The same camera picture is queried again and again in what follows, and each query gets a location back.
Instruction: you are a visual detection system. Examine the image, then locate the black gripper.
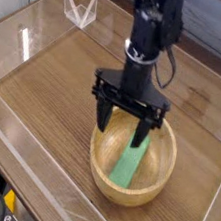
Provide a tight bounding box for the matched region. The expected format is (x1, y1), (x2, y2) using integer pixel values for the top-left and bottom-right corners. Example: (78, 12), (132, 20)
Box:
(92, 59), (170, 148)

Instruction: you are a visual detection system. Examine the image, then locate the green rectangular block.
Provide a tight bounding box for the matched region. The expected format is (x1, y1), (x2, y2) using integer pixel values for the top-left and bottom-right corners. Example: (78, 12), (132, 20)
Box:
(108, 136), (151, 189)

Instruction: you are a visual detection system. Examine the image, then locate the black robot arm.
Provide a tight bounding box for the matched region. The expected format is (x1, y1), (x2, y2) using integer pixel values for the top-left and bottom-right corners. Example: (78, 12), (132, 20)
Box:
(92, 0), (184, 148)

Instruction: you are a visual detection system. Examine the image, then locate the brown wooden bowl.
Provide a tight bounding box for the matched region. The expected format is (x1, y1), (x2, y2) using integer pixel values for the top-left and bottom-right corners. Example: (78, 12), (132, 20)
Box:
(89, 107), (177, 207)

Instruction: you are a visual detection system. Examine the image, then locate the yellow sticker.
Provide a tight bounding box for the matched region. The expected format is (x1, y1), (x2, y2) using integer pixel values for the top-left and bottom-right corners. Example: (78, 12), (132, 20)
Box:
(4, 190), (16, 213)

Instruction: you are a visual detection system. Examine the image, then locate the clear acrylic corner bracket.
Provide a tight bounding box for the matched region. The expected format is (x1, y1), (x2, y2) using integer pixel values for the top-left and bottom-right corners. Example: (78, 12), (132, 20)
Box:
(63, 0), (98, 29)

